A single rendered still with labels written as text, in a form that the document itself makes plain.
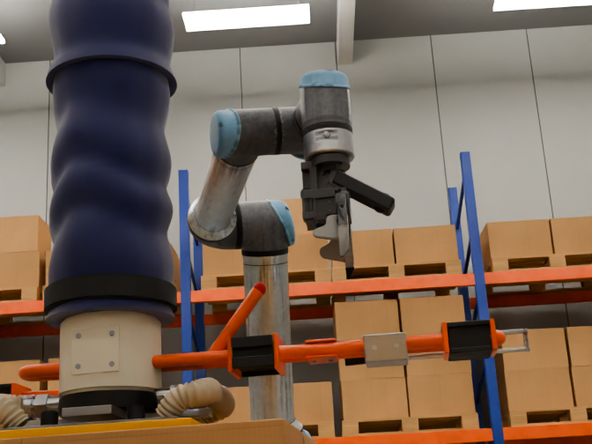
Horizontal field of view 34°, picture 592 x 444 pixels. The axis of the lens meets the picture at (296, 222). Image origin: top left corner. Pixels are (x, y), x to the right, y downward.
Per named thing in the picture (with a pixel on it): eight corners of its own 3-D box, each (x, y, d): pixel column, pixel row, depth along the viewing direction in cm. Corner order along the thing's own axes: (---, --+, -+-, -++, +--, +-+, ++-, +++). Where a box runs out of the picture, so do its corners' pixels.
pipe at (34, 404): (-19, 422, 153) (-19, 386, 154) (40, 437, 176) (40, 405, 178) (194, 407, 149) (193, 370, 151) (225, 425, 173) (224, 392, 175)
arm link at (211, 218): (180, 214, 244) (211, 95, 181) (229, 210, 247) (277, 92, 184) (185, 258, 241) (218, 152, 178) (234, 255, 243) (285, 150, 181)
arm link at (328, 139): (354, 144, 179) (351, 123, 170) (356, 169, 177) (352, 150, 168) (306, 149, 180) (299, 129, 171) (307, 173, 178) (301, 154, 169)
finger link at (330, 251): (322, 275, 178) (317, 226, 175) (355, 272, 177) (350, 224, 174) (321, 281, 175) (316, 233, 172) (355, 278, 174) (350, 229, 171)
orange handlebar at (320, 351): (-49, 387, 165) (-48, 366, 166) (21, 408, 193) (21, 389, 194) (508, 344, 156) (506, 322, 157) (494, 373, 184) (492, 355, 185)
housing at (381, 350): (364, 362, 157) (362, 334, 159) (366, 368, 164) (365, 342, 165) (408, 358, 157) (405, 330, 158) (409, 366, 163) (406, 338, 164)
